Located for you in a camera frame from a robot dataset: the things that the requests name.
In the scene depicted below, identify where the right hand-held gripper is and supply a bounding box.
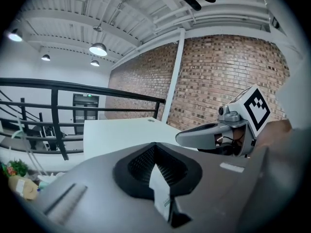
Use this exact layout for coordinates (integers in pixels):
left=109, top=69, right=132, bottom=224
left=175, top=83, right=271, bottom=158

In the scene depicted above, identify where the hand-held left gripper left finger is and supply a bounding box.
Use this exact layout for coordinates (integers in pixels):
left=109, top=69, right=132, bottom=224
left=31, top=141, right=176, bottom=233

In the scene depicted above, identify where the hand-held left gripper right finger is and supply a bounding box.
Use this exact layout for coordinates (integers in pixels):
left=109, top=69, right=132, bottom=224
left=155, top=141, right=268, bottom=233

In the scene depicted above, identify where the person's right forearm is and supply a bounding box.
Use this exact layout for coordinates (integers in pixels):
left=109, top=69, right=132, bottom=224
left=254, top=119, right=294, bottom=148

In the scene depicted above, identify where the white plastic bag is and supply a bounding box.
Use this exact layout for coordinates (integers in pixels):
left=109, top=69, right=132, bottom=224
left=37, top=171, right=66, bottom=188

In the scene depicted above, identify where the white vertical pipe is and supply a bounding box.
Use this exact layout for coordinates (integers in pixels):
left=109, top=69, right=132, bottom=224
left=161, top=27, right=186, bottom=124

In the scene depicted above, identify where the clear plastic tube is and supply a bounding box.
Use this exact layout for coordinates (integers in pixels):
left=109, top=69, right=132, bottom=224
left=11, top=116, right=51, bottom=177

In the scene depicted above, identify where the dark double door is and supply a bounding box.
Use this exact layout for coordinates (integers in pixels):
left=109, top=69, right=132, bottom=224
left=72, top=93, right=100, bottom=136

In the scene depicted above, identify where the green potted plant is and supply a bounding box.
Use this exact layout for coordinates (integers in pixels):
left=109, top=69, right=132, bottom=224
left=1, top=159, right=29, bottom=178

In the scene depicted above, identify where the black metal railing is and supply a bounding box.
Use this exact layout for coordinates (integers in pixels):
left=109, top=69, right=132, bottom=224
left=0, top=77, right=166, bottom=161

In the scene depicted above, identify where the person's white shirt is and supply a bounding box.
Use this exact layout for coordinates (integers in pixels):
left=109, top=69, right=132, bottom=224
left=244, top=0, right=311, bottom=229

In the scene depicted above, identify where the large silver pendant lamp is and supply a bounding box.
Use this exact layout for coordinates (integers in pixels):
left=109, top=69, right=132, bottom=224
left=88, top=42, right=108, bottom=57

